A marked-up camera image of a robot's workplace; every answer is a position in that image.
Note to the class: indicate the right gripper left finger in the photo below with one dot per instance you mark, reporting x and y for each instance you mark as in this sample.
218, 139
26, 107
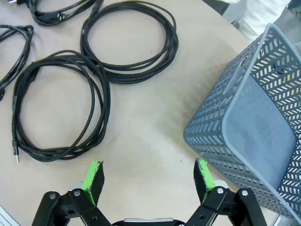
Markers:
94, 186

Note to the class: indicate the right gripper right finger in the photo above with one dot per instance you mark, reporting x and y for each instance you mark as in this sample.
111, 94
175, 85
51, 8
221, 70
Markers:
203, 183

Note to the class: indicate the grey-blue perforated plastic basket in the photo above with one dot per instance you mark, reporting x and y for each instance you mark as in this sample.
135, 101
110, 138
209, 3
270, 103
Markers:
258, 131

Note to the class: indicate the person in white sweatshirt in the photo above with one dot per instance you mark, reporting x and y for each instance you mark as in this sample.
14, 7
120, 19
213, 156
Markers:
258, 14

